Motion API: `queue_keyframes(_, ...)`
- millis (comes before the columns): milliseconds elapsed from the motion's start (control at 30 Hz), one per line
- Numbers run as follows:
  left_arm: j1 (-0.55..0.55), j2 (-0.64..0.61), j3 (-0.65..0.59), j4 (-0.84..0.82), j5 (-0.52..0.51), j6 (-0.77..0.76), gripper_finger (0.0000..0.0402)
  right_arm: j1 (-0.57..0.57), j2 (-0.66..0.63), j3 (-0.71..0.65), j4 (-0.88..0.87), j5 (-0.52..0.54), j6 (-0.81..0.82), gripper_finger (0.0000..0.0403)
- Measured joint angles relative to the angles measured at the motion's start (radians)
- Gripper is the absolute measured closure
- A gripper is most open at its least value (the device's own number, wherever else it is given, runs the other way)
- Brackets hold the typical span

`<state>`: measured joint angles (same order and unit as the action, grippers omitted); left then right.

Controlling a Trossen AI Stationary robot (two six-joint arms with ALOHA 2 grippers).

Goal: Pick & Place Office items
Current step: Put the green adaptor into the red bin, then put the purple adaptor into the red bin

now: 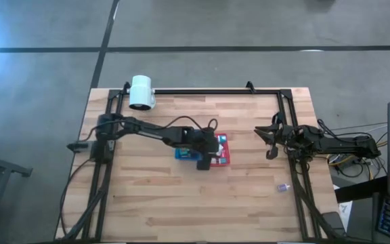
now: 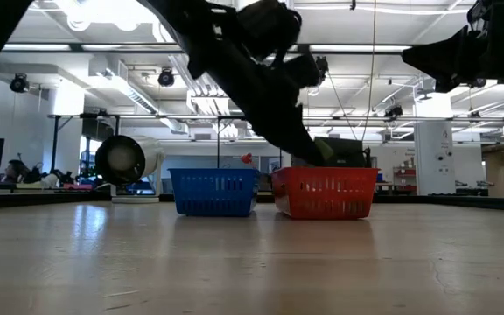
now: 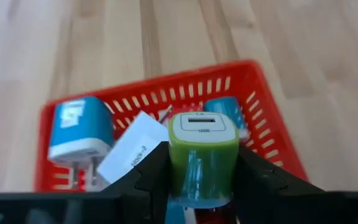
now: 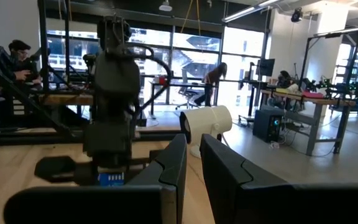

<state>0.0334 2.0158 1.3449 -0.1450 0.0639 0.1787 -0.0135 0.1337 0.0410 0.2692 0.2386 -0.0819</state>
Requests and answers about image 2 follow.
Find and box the black overhead crossbar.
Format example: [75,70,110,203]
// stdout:
[1,42,413,55]

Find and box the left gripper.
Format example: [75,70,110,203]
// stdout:
[185,24,325,167]

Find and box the wooden-top workbench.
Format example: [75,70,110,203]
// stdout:
[0,179,104,193]

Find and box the person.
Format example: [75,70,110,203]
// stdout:
[3,158,31,184]

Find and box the black distant rig frame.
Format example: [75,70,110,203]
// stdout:
[48,112,284,174]

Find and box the white bundled object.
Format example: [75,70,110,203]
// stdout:
[40,172,61,190]

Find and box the black overhead camera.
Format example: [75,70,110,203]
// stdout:
[315,55,330,89]

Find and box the blue plastic basket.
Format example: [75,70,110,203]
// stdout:
[168,167,262,219]

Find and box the black flat monitor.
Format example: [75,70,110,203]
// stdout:
[313,136,365,169]

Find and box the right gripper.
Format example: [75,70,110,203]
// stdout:
[402,0,504,95]

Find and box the thin hanging cable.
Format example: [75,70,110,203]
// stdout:
[327,73,359,141]
[360,0,378,142]

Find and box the white cylindrical projector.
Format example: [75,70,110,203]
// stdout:
[94,134,166,205]

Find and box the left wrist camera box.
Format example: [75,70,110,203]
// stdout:
[235,0,303,60]

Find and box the red and white shelf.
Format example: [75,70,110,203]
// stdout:
[392,165,418,194]

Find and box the pink flat object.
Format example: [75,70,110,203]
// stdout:
[62,182,95,192]

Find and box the red plastic basket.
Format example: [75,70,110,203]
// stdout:
[270,165,381,221]

